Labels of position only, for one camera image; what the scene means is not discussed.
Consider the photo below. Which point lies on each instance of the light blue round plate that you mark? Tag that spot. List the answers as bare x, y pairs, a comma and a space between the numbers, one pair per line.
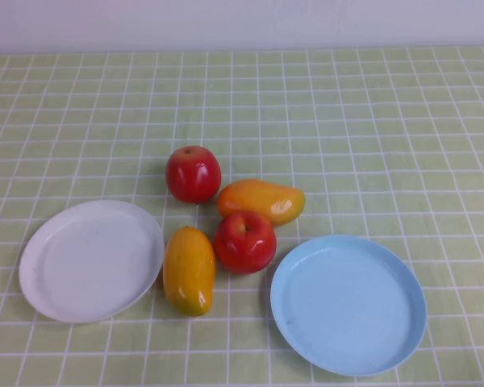
347, 306

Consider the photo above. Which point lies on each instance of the yellow mango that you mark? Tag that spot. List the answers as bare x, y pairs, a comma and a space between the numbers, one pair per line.
187, 274

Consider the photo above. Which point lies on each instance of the orange mango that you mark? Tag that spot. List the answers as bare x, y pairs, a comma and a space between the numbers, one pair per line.
258, 199

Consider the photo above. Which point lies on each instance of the green checkered tablecloth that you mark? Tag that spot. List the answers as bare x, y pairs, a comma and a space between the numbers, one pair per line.
347, 121

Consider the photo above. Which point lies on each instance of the white round plate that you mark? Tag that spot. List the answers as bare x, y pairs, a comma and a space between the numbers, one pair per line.
88, 262

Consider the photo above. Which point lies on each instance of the red apple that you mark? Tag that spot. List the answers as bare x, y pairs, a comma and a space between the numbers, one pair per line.
193, 175
245, 244

